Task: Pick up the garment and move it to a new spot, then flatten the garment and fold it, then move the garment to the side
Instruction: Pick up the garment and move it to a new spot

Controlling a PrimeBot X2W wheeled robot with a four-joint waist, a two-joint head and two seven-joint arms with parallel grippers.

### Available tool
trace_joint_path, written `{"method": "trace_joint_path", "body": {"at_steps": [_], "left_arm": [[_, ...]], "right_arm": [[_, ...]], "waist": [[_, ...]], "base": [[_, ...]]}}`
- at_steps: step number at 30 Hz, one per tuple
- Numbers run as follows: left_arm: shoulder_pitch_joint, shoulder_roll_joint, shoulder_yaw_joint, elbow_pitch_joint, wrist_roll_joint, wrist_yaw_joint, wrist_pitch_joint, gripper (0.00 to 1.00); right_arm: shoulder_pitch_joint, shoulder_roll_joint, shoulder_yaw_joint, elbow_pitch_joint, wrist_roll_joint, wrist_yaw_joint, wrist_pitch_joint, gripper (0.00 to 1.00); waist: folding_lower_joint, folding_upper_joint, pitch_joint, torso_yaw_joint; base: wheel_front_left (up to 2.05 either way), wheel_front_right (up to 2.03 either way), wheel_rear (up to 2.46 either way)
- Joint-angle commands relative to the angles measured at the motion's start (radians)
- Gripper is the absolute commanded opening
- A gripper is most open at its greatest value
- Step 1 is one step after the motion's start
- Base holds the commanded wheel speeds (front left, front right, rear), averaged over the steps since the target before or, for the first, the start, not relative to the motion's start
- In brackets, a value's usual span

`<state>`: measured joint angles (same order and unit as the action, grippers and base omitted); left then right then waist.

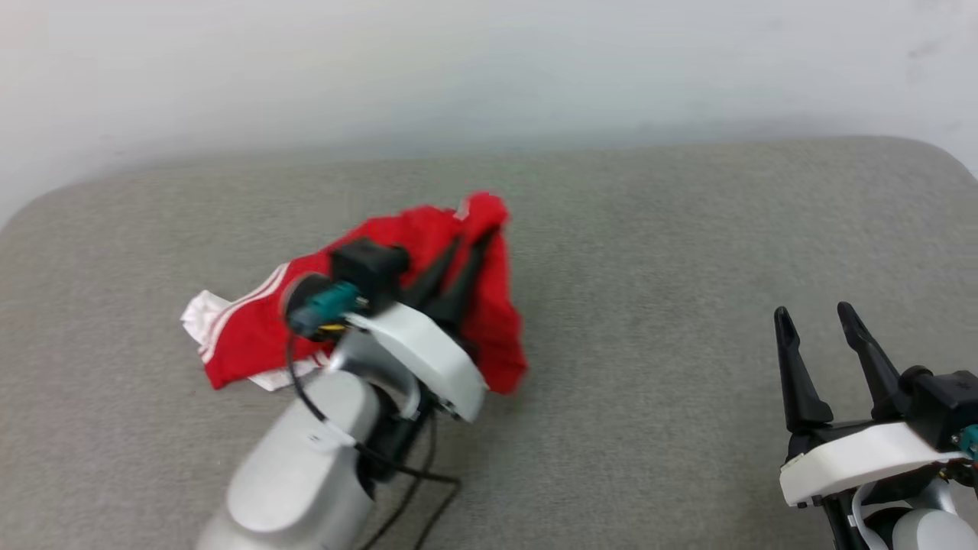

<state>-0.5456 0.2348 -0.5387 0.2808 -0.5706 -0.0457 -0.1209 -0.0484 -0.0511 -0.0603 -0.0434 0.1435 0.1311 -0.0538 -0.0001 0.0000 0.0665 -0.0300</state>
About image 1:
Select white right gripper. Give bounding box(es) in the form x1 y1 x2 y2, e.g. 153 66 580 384
773 301 968 510

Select red garment with white stripes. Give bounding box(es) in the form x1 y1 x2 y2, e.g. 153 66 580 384
180 192 529 396

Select grey fabric sofa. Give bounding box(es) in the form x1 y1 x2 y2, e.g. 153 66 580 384
0 136 978 550

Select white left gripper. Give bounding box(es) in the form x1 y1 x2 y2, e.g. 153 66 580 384
345 228 499 425

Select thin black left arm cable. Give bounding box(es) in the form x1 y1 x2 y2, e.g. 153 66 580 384
285 333 462 550

